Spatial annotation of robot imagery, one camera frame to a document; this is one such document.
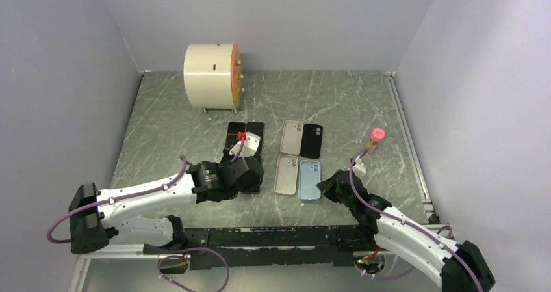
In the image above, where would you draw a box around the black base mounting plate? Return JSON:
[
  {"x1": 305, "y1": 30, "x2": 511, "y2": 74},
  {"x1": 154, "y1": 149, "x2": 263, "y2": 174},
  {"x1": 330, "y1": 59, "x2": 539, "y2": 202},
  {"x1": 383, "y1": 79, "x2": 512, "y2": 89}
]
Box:
[{"x1": 144, "y1": 224, "x2": 399, "y2": 271}]

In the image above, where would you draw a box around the light blue phone case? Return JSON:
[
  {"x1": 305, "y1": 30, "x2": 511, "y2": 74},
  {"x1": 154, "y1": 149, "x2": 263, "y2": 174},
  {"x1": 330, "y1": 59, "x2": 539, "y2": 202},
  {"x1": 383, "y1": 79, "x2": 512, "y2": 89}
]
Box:
[{"x1": 298, "y1": 160, "x2": 322, "y2": 201}]

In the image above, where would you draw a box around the white cylindrical drum device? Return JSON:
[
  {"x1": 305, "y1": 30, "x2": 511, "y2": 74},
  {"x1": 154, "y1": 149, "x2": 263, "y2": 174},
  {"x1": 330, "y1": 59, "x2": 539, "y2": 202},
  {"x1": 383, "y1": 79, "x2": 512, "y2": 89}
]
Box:
[{"x1": 183, "y1": 43, "x2": 244, "y2": 114}]

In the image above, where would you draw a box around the black smartphone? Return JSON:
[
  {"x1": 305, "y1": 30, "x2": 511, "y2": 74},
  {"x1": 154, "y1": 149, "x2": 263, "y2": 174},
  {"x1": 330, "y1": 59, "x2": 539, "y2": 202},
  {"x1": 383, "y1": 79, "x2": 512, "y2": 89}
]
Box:
[{"x1": 246, "y1": 122, "x2": 264, "y2": 148}]

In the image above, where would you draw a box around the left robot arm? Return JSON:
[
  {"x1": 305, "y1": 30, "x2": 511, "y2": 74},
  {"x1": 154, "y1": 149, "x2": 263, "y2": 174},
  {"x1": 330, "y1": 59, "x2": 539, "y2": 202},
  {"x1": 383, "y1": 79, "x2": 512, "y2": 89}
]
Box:
[{"x1": 68, "y1": 157, "x2": 264, "y2": 254}]

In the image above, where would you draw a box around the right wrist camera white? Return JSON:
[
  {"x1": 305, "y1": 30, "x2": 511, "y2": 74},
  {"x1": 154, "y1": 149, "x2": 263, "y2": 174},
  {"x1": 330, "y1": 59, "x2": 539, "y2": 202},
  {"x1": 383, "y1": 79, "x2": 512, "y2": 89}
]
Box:
[{"x1": 352, "y1": 163, "x2": 366, "y2": 176}]

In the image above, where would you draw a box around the pink capped small bottle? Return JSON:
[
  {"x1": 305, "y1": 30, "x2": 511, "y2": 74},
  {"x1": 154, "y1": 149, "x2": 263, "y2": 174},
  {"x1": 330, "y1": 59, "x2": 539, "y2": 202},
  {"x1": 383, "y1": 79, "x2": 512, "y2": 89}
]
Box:
[{"x1": 365, "y1": 127, "x2": 385, "y2": 153}]

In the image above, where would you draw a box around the pale pink phone case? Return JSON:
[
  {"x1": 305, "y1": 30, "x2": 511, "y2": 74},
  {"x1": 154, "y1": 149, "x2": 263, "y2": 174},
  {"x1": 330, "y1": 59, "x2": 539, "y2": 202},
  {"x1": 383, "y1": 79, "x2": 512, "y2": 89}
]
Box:
[{"x1": 274, "y1": 155, "x2": 299, "y2": 196}]

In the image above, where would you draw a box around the beige phone case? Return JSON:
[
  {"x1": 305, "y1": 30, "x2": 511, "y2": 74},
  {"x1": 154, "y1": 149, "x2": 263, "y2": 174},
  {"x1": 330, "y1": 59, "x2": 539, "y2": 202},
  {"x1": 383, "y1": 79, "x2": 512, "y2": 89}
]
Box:
[{"x1": 280, "y1": 120, "x2": 303, "y2": 155}]

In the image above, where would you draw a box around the black phone case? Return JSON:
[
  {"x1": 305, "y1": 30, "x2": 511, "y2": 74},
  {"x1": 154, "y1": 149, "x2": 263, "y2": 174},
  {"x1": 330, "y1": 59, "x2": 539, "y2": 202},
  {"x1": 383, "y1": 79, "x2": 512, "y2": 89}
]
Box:
[{"x1": 299, "y1": 123, "x2": 324, "y2": 159}]

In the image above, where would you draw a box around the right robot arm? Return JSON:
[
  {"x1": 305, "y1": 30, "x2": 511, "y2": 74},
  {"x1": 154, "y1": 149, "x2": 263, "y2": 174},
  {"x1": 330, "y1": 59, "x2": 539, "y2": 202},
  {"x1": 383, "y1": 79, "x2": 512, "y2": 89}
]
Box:
[{"x1": 317, "y1": 170, "x2": 496, "y2": 291}]

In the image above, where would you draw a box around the aluminium frame rail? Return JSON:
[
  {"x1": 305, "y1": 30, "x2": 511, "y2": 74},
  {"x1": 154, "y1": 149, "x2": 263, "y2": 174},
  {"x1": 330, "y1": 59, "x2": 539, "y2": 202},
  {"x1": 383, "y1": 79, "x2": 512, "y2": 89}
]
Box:
[{"x1": 68, "y1": 199, "x2": 472, "y2": 292}]

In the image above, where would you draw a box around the phone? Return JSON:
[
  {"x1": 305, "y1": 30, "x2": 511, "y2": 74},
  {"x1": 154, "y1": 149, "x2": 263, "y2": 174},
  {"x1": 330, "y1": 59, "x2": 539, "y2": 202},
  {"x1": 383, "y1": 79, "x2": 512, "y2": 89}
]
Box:
[
  {"x1": 225, "y1": 122, "x2": 246, "y2": 148},
  {"x1": 241, "y1": 187, "x2": 261, "y2": 194}
]

